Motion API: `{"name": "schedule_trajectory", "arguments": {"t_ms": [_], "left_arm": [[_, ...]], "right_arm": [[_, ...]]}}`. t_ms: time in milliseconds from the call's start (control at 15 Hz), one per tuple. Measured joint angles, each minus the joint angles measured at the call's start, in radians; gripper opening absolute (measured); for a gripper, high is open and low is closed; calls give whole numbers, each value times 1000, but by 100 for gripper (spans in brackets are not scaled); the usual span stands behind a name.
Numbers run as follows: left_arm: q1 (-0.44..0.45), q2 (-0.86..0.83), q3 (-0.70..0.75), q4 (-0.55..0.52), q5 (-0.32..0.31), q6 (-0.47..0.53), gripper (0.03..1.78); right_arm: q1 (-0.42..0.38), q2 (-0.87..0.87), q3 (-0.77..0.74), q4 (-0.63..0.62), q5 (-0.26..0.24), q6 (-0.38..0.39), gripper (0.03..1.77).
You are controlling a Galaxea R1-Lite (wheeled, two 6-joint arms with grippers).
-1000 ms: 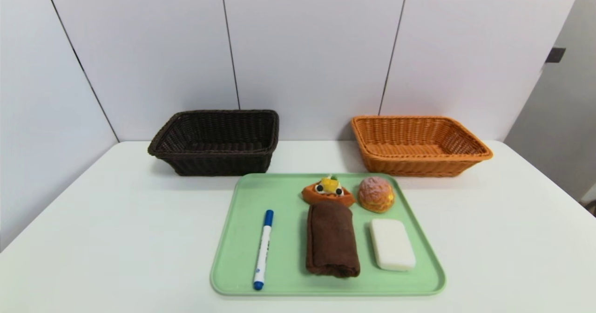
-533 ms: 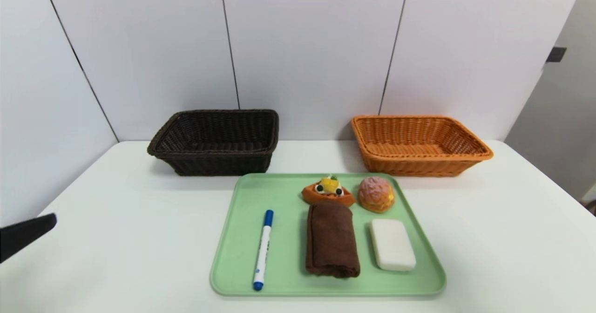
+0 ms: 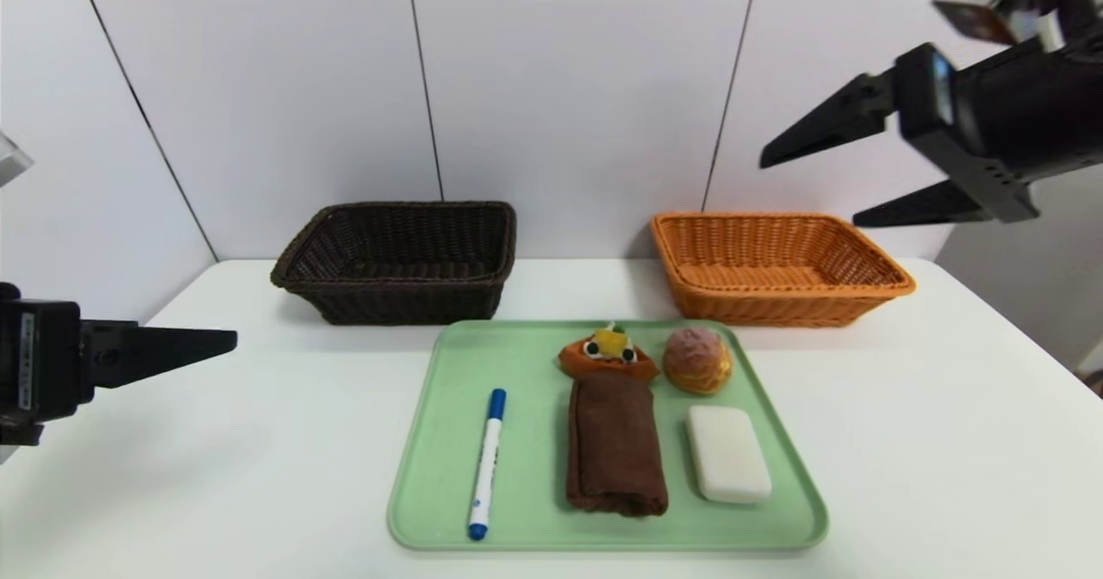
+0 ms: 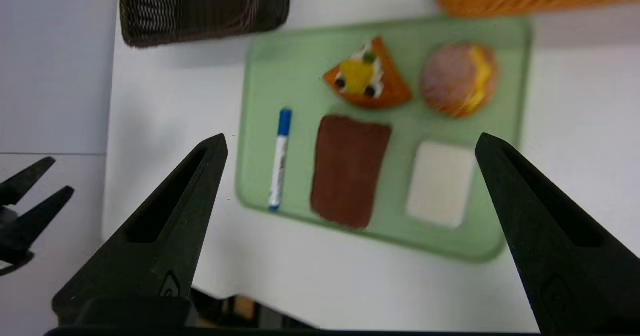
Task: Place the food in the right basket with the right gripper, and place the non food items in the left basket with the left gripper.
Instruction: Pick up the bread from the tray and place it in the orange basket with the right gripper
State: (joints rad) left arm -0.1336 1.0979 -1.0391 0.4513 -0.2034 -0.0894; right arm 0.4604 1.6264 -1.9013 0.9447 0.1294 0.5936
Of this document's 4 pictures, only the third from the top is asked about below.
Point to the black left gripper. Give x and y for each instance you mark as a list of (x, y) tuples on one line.
[(39, 364)]

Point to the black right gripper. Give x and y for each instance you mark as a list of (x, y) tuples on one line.
[(935, 105)]

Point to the pink brown cream puff bun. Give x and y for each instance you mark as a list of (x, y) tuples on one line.
[(698, 359)]

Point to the white soap bar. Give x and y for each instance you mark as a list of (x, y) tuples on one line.
[(729, 454)]

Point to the orange fruit tart boat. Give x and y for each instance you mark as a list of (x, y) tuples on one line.
[(608, 357)]

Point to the brown towel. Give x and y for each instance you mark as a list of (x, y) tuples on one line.
[(615, 450)]

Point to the orange wicker basket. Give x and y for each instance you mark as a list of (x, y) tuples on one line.
[(775, 299)]

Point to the dark brown wicker basket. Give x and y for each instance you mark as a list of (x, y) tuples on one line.
[(405, 295)]

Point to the blue and white marker pen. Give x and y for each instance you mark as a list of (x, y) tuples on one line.
[(487, 467)]

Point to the light green plastic tray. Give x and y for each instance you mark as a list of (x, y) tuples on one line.
[(603, 450)]

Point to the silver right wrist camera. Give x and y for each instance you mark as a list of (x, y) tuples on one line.
[(991, 2)]

